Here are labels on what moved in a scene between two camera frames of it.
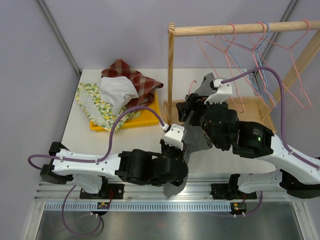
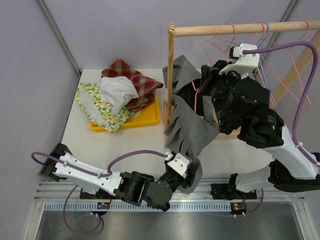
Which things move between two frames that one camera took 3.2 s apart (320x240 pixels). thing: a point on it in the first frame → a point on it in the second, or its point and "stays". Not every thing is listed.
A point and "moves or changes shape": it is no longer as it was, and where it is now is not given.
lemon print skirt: x=100 y=112 stays
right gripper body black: x=199 y=106 → x=220 y=86
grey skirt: x=201 y=85 → x=189 y=129
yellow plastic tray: x=147 y=118 stays
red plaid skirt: x=145 y=87 stays
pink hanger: x=191 y=85 moves or changes shape
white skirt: x=116 y=91 stays
